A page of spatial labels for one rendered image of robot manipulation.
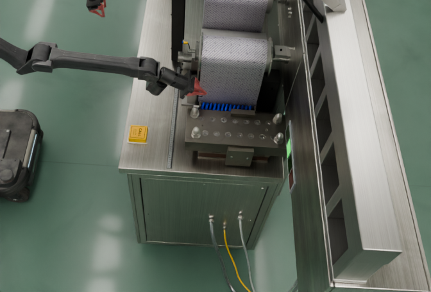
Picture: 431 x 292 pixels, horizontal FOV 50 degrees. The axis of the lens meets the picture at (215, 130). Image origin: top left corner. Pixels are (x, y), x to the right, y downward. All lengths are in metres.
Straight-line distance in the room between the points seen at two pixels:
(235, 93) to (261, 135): 0.19
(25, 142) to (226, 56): 1.49
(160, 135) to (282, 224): 1.14
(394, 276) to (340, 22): 0.67
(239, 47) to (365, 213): 0.89
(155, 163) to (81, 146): 1.22
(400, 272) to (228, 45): 0.94
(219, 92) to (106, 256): 1.25
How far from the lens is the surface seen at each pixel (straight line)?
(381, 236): 0.99
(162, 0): 2.49
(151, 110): 2.00
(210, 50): 1.68
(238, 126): 1.81
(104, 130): 3.06
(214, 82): 1.77
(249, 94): 1.82
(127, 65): 1.71
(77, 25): 3.73
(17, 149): 2.80
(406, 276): 1.23
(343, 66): 1.22
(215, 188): 1.94
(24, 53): 1.80
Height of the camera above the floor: 2.49
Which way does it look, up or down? 55 degrees down
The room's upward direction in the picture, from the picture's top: 8 degrees clockwise
